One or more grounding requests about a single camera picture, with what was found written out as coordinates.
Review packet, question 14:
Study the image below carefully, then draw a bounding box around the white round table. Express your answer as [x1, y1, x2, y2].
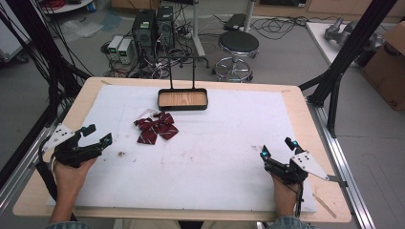
[41, 0, 95, 15]

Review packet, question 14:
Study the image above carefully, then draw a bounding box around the white platform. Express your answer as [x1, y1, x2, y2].
[305, 21, 388, 68]

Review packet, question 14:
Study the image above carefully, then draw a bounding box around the white power supply unit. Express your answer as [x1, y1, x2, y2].
[107, 35, 124, 61]
[117, 38, 134, 66]

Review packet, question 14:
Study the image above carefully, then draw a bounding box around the clear plastic sheet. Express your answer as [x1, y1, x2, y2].
[60, 19, 104, 41]

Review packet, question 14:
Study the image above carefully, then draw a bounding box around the brown cardboard box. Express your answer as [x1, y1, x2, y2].
[361, 22, 405, 112]

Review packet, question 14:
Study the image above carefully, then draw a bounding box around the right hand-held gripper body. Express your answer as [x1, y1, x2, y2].
[263, 152, 330, 186]

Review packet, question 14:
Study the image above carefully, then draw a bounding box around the black round stool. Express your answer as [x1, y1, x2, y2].
[212, 31, 261, 83]

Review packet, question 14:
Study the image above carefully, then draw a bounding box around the tangle of black floor cables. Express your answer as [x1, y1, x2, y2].
[249, 15, 319, 41]

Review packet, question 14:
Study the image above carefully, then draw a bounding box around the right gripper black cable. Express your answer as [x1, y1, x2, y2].
[294, 182, 305, 219]

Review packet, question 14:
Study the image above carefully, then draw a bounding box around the black flat device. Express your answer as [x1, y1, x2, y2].
[223, 12, 247, 31]

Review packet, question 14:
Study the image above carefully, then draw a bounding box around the grey metal pole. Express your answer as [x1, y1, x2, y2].
[243, 0, 257, 32]

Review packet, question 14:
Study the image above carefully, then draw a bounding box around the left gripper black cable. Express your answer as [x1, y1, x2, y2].
[34, 136, 79, 222]

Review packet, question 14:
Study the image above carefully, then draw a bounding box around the thin wooden stick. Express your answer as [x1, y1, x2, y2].
[312, 193, 337, 219]

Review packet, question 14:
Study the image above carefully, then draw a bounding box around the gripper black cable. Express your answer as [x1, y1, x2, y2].
[294, 182, 305, 219]
[34, 136, 79, 222]

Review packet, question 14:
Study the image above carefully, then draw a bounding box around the black metal frame strut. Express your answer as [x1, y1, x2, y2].
[299, 0, 399, 138]

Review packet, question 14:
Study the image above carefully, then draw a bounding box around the black rack with wooden tray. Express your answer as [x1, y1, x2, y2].
[157, 55, 209, 112]

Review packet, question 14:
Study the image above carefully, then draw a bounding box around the metal bracket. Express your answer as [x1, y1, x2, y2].
[328, 175, 349, 188]

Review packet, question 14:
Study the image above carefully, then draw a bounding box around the grey equipment case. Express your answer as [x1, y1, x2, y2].
[0, 0, 32, 63]

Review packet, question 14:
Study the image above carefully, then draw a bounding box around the black computer tower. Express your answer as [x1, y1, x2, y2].
[156, 5, 176, 52]
[132, 9, 157, 55]

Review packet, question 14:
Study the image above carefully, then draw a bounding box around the dark red striped bow tie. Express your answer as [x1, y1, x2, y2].
[133, 109, 180, 146]

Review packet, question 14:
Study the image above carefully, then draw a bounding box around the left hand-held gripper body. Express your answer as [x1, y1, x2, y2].
[42, 123, 103, 170]

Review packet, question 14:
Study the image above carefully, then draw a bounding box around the aluminium rail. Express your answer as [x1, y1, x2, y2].
[307, 96, 376, 229]
[0, 104, 70, 214]

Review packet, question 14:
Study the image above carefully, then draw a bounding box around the white table mat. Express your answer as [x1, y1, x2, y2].
[46, 84, 318, 214]

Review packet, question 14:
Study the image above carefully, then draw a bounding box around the person's right hand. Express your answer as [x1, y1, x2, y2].
[271, 175, 300, 214]

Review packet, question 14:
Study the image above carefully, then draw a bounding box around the person's left hand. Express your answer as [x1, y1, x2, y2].
[53, 157, 96, 203]

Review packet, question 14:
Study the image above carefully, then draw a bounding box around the black frame post with cables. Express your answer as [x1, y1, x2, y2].
[6, 0, 92, 128]

